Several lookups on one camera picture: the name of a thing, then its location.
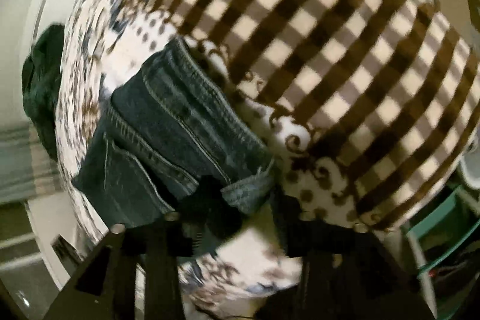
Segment dark blue denim pants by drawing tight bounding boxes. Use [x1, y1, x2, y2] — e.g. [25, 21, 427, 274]
[70, 36, 278, 257]

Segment green white metal rack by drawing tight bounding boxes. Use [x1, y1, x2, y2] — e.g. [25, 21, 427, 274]
[402, 184, 479, 319]

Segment grey plaid cloth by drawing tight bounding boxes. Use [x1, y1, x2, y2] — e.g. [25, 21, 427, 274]
[0, 123, 62, 205]

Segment floral checkered fleece blanket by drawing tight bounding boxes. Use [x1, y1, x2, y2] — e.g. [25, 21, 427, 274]
[55, 0, 479, 319]

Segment dark green cloth pile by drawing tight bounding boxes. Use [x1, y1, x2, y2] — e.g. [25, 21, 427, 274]
[21, 24, 64, 161]

